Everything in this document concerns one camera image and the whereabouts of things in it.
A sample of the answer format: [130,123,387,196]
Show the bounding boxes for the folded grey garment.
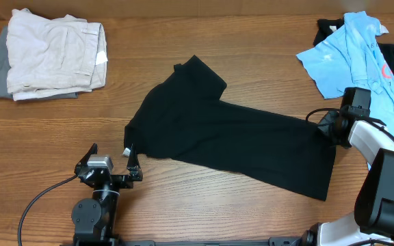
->
[0,26,78,100]

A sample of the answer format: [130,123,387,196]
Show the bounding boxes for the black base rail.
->
[60,235,307,246]

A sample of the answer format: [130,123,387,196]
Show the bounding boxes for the folded beige shorts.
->
[6,8,108,100]

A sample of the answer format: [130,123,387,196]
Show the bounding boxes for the light blue t-shirt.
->
[296,12,394,136]

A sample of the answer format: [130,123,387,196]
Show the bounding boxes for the plain black t-shirt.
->
[124,56,336,200]

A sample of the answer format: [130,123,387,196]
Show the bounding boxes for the black logo t-shirt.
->
[313,18,394,75]

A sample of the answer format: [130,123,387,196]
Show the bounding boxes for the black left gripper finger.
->
[75,143,98,174]
[127,145,143,181]

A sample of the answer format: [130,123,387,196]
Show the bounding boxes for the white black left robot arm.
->
[71,144,143,246]

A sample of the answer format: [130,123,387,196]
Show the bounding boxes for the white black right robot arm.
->
[298,108,394,245]

